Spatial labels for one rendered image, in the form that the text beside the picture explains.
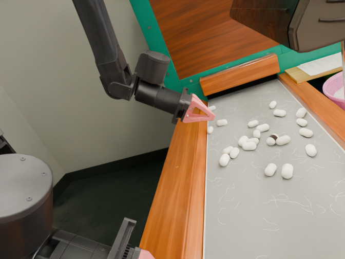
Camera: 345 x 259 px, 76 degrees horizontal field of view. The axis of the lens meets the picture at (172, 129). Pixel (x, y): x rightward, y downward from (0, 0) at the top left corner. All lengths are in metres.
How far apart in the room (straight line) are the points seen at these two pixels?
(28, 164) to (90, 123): 2.10
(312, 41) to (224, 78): 0.75
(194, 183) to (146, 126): 1.58
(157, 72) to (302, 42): 0.38
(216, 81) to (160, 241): 0.66
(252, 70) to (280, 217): 0.61
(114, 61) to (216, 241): 0.42
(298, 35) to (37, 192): 0.21
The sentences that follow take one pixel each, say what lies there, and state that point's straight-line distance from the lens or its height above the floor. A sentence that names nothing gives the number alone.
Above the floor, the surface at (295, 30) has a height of 1.06.
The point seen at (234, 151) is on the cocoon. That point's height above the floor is 0.76.
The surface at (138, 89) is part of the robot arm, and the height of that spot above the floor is 0.99.
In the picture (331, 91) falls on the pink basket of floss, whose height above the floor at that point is 0.74.
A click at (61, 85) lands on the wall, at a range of 2.27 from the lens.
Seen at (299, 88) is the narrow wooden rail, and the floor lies 0.77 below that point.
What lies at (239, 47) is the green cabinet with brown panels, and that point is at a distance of 0.98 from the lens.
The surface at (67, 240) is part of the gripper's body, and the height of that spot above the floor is 0.96.
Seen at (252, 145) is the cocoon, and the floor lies 0.76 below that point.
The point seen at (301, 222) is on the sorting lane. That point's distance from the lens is 0.45.
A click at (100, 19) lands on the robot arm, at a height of 1.16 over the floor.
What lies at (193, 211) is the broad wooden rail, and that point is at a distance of 0.48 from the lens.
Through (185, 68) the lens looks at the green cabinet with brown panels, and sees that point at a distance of 1.00.
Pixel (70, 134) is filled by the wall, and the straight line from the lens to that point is 2.48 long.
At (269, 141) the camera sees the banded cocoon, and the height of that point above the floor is 0.76.
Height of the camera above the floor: 1.09
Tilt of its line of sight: 23 degrees down
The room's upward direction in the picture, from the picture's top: 24 degrees counter-clockwise
